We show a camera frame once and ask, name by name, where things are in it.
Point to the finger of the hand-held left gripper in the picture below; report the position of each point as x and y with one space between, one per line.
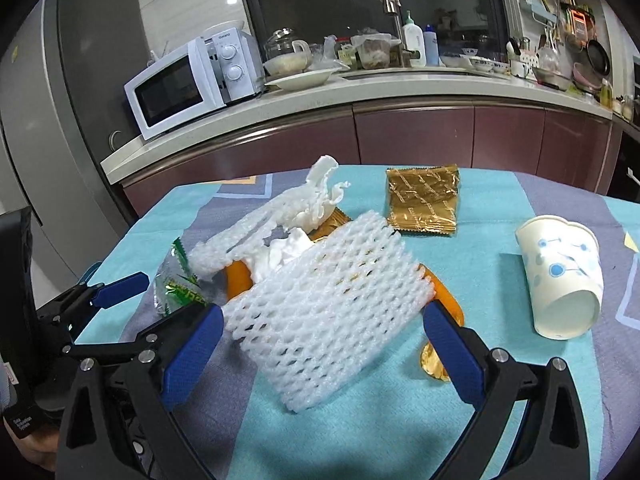
100 350
122 290

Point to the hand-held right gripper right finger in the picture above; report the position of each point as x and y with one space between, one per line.
452 355

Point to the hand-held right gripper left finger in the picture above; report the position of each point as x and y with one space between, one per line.
192 355

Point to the wide white foam net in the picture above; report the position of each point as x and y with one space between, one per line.
325 310

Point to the white tissue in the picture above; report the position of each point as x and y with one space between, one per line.
322 185
285 255

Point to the gold foil packet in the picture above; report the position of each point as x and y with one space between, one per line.
422 200

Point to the small gold wrapper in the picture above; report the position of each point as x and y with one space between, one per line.
432 362

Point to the green candy wrapper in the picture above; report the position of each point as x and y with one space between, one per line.
177 285

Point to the teal and grey tablecloth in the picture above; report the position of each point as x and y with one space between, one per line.
500 410

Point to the orange plastic packet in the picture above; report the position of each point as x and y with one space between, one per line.
236 282

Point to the long white foam net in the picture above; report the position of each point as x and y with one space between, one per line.
235 237

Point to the white paper cup blue print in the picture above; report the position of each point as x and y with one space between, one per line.
560 280

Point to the brown orange snack wrapper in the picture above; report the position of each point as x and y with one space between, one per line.
332 225

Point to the grey refrigerator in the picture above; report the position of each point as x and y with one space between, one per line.
75 85

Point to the white microwave oven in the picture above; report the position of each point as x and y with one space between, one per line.
175 85

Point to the yellow paper scrap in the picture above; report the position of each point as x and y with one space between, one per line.
632 241

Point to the kitchen counter maroon cabinets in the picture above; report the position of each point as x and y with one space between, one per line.
425 130

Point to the black built-in oven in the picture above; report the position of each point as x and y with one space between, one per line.
625 160

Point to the white shallow plate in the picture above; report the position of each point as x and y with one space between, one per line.
300 80

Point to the glass pot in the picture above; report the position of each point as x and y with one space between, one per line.
285 50

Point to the small patterned bowl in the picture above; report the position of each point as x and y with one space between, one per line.
481 64
501 67

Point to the white utensil holder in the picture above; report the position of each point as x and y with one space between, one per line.
521 65

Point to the pink pan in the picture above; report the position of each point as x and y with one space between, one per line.
586 79

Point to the white bottle blue cap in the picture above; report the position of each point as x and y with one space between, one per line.
431 47

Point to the white pump bottle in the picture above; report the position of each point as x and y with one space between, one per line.
414 42

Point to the clear plastic food container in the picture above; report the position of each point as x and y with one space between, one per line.
372 50

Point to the black frying pan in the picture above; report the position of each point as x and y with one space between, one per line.
598 57

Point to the metal kitchen faucet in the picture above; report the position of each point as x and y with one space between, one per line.
392 10

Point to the dark window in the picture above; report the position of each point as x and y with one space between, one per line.
325 0

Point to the orange grater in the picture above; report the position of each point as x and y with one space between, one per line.
581 21

